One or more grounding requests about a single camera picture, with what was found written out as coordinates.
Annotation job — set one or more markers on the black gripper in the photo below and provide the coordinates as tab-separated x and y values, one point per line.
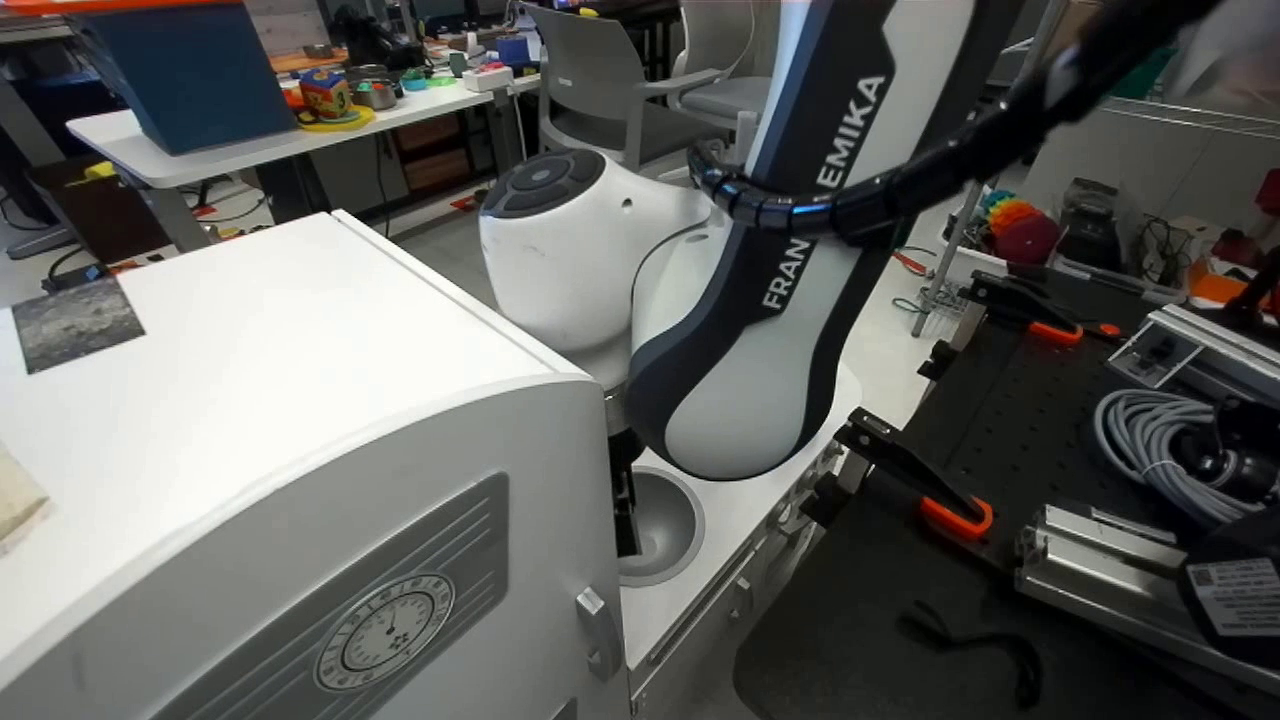
626	494

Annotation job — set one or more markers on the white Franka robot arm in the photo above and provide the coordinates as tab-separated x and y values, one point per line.
745	384

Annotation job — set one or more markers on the grey round sink bowl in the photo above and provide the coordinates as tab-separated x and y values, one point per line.
666	532

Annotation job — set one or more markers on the grey cabinet latch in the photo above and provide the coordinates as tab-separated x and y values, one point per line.
597	632

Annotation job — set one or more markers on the white toy oven cabinet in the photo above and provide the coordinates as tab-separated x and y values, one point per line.
265	402

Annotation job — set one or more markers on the black perforated board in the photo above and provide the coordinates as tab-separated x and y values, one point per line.
1012	424

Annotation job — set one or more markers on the thin metal rod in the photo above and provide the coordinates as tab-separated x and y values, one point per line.
948	255

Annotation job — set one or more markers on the grey office chair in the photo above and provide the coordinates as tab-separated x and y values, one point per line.
603	81

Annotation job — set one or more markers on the yellow plate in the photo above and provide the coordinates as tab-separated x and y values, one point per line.
342	120

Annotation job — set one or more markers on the red fuzzy toy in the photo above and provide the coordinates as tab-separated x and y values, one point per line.
1026	235

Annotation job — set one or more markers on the colourful cube toy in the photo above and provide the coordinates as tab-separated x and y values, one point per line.
325	94

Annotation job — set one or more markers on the aluminium extrusion bar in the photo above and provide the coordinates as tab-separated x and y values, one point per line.
1203	350
1123	566

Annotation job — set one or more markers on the white work table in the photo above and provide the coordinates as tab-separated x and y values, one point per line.
203	155

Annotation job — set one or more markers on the grey photo sticker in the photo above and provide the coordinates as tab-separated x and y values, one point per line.
72	327

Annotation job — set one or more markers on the blue box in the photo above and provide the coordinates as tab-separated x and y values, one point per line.
187	74

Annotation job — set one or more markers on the beige paper label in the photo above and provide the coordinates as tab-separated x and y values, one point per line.
17	501

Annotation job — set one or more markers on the black power adapter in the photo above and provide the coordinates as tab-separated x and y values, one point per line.
1235	594

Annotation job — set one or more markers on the aluminium table edge rail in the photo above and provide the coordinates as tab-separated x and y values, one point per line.
745	573

